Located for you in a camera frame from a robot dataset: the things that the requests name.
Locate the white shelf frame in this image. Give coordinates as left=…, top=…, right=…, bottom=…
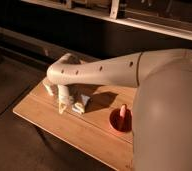
left=22, top=0, right=192, bottom=41

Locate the red bowl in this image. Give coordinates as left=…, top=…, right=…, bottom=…
left=109, top=108, right=132, bottom=133

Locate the pink stick in bowl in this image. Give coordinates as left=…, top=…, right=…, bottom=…
left=118, top=104, right=127, bottom=131

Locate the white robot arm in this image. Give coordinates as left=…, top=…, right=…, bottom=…
left=47, top=49, right=192, bottom=171

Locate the white ceramic cup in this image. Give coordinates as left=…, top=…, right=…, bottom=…
left=43, top=78, right=55, bottom=96

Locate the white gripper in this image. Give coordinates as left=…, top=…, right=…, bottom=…
left=58, top=85, right=70, bottom=114

